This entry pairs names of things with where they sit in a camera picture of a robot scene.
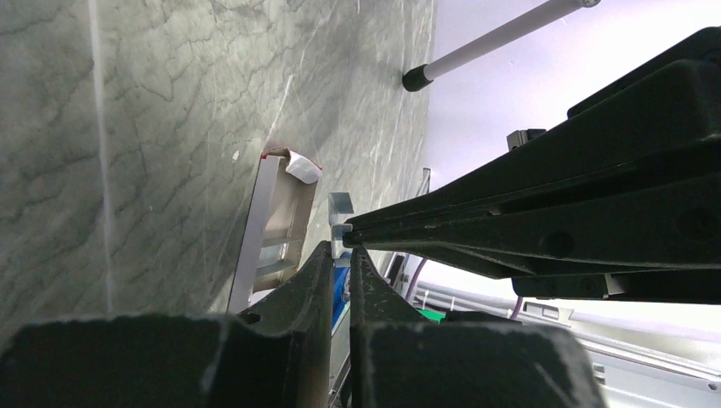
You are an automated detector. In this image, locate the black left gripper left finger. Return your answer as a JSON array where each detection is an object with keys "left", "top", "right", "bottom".
[{"left": 1, "top": 241, "right": 333, "bottom": 407}]

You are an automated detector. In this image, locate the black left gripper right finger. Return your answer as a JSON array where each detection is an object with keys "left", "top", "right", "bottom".
[{"left": 350, "top": 247, "right": 606, "bottom": 407}]

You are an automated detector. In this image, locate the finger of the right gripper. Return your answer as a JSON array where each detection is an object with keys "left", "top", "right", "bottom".
[
  {"left": 350, "top": 27, "right": 720, "bottom": 231},
  {"left": 343, "top": 174, "right": 720, "bottom": 304}
]

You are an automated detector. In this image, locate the silver staple strip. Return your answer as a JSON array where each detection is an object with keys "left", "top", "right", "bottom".
[{"left": 328, "top": 192, "right": 355, "bottom": 268}]

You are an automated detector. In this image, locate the lavender music stand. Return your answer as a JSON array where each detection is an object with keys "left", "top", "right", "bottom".
[{"left": 401, "top": 0, "right": 600, "bottom": 93}]

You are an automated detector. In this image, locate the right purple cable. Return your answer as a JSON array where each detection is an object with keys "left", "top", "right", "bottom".
[{"left": 404, "top": 258, "right": 525, "bottom": 322}]

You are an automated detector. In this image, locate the black aluminium base frame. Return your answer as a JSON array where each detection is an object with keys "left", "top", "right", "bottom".
[{"left": 389, "top": 256, "right": 720, "bottom": 407}]

